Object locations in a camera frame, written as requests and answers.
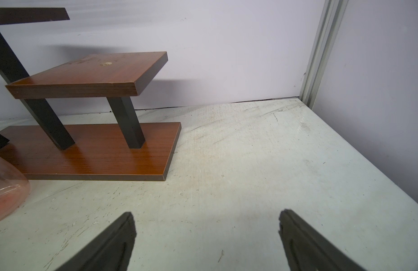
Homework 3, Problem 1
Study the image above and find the aluminium frame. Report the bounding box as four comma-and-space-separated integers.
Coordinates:
299, 0, 348, 108

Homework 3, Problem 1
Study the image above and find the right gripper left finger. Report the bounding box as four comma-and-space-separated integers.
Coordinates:
58, 212, 137, 271

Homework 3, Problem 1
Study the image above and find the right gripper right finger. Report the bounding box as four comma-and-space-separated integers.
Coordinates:
279, 209, 364, 271

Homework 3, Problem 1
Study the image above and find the pink spray bottle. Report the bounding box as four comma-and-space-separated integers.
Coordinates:
0, 157, 31, 221

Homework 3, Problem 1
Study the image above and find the brown wooden tiered stand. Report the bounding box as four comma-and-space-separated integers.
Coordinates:
0, 8, 181, 181

